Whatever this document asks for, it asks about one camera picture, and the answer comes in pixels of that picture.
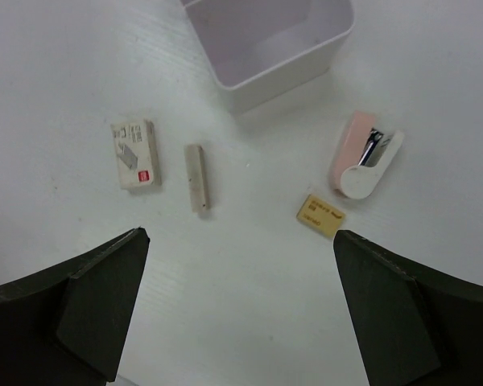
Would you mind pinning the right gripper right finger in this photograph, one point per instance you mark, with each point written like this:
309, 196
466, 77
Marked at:
414, 325

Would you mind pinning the white three-compartment organizer box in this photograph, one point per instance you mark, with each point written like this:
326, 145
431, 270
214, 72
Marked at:
258, 50

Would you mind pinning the staples box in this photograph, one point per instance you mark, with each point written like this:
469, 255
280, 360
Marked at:
136, 154

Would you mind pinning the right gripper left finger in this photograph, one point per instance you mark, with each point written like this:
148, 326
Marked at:
67, 324

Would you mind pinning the white eraser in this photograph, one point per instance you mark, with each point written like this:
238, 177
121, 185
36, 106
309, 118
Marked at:
197, 182

